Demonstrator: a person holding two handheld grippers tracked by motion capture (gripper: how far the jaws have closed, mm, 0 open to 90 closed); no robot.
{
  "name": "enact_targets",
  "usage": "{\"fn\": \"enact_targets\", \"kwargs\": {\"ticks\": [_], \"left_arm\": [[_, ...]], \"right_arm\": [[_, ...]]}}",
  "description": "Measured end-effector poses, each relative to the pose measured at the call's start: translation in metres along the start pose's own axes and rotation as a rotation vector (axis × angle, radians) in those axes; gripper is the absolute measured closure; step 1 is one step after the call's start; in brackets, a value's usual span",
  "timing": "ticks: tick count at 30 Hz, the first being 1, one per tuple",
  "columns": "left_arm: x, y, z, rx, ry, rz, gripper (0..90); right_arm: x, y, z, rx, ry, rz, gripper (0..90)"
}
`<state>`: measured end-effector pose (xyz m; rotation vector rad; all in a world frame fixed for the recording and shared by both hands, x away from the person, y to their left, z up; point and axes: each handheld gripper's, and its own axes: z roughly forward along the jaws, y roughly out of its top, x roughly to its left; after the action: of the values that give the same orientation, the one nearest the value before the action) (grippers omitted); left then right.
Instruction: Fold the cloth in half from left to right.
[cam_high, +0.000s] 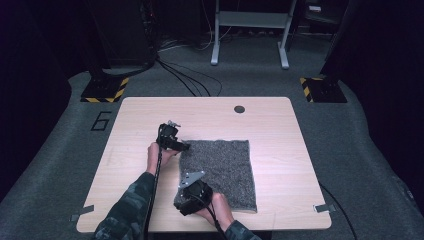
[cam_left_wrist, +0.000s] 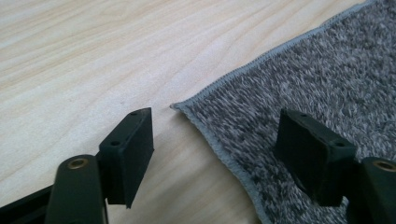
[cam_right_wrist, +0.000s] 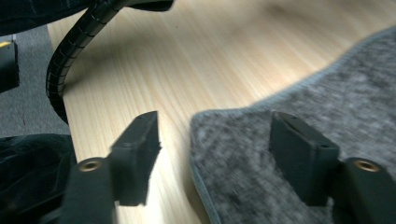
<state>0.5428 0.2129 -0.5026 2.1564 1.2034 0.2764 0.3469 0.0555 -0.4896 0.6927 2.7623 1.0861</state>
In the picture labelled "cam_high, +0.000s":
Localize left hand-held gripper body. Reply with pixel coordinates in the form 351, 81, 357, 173
156, 120, 181, 151

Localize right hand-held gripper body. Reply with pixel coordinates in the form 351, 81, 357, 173
179, 170, 214, 212

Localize grey fuzzy cloth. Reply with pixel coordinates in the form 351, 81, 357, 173
172, 138, 259, 214

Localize person's right hand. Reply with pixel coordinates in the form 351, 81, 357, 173
195, 191, 236, 232

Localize person's left hand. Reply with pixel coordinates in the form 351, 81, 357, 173
146, 141, 181, 177

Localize black yellow striped stand base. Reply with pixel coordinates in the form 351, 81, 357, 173
80, 76, 130, 104
298, 76, 349, 104

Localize black equipment cabinet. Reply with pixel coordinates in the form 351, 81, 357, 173
87, 0, 158, 69

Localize white metal stand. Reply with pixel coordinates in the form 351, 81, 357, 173
210, 0, 298, 70

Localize right hand-held gripper cable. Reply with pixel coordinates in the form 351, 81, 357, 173
190, 192, 228, 240

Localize hand-held gripper cable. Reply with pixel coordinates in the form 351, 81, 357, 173
142, 123, 165, 240
190, 192, 228, 240

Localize left hand-held gripper cable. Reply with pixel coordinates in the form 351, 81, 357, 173
142, 123, 165, 240

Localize bundle of black floor cables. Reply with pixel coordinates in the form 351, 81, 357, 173
155, 57, 224, 98

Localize white floor cables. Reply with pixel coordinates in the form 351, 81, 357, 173
157, 24, 235, 53

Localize thin black cable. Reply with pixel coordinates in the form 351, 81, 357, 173
318, 181, 358, 240

